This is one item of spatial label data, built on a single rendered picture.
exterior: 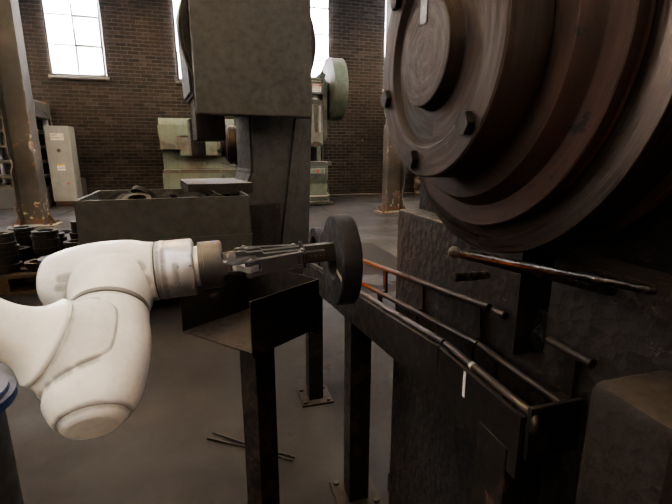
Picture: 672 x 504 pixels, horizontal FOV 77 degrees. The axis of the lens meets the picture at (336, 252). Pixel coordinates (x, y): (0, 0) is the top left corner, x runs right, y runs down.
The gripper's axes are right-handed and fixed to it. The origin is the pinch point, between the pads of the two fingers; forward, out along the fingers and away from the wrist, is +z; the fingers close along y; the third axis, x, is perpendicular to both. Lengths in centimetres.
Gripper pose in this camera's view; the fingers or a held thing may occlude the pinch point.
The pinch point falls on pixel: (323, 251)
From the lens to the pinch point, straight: 71.5
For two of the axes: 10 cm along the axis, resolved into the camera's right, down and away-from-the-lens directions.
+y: 2.8, 2.1, -9.4
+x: -0.5, -9.7, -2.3
